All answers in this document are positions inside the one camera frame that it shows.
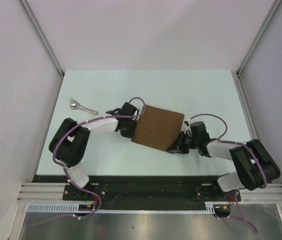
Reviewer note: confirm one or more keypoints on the aluminium frame rail front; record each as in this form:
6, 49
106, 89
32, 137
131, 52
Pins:
53, 193

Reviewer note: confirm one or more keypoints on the brown cloth napkin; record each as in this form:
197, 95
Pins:
158, 128

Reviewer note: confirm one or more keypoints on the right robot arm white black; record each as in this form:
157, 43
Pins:
254, 166

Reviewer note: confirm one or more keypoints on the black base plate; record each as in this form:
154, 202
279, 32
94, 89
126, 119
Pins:
200, 188

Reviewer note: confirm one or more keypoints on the silver metal spoon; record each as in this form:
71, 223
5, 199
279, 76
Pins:
91, 111

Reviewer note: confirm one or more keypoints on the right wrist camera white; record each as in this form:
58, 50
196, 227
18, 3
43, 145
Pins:
187, 128

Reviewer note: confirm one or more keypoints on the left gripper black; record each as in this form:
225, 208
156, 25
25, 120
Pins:
131, 134

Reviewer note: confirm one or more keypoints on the aluminium frame post right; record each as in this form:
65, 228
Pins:
259, 36

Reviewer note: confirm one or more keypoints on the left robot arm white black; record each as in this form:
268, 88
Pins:
70, 141

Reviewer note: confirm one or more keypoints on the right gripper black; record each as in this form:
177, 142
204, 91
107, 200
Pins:
177, 146

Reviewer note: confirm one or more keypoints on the aluminium frame post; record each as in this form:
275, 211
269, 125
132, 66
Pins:
259, 36
30, 15

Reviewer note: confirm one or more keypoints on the silver metal fork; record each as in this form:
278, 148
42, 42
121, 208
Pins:
77, 102

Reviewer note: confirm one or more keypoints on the aluminium frame post left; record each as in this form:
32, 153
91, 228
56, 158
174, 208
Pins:
30, 15

